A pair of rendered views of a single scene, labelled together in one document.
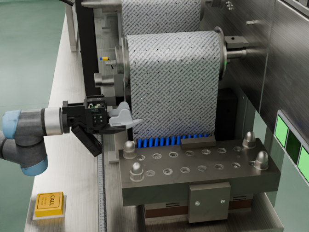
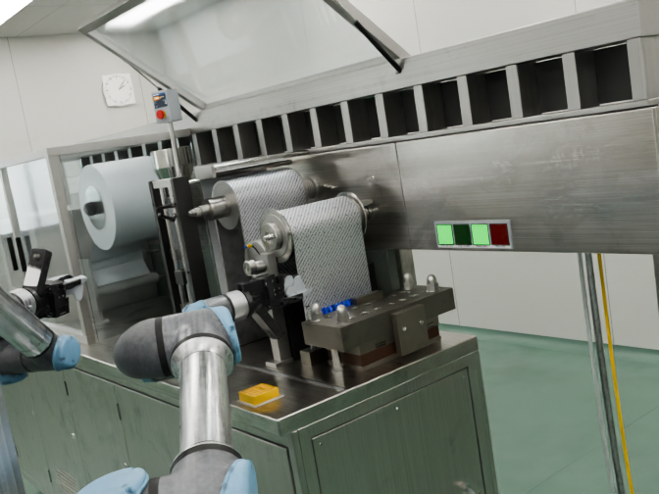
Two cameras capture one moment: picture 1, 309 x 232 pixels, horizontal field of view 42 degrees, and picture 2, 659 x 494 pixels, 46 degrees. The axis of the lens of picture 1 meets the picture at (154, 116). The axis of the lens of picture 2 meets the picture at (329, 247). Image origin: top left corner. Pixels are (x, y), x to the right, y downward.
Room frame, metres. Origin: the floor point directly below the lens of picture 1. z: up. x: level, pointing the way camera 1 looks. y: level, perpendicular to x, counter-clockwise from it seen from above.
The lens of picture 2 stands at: (-0.85, 0.99, 1.49)
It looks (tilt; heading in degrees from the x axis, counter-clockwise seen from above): 8 degrees down; 330
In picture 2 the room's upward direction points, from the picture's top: 9 degrees counter-clockwise
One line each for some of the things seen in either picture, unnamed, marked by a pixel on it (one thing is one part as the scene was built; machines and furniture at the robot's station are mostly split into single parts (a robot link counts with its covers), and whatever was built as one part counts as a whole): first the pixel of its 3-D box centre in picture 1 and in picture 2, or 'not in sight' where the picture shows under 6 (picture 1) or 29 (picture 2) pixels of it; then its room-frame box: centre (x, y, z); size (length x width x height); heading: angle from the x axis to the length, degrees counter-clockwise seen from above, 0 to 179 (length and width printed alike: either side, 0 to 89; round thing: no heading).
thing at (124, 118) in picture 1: (126, 118); (298, 286); (0.92, 0.08, 1.12); 0.09 x 0.03 x 0.06; 96
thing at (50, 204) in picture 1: (49, 204); (259, 394); (0.81, 0.29, 0.91); 0.07 x 0.07 x 0.02; 7
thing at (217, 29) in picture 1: (217, 54); (348, 217); (1.03, -0.18, 1.25); 0.15 x 0.01 x 0.15; 7
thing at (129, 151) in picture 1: (129, 148); (316, 311); (0.87, 0.07, 1.05); 0.04 x 0.04 x 0.04
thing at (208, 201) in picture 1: (208, 203); (411, 329); (0.75, -0.13, 0.96); 0.10 x 0.03 x 0.11; 97
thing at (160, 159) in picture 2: not in sight; (172, 157); (1.73, 0.06, 1.50); 0.14 x 0.14 x 0.06
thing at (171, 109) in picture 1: (174, 111); (334, 274); (0.96, -0.06, 1.11); 0.23 x 0.01 x 0.18; 97
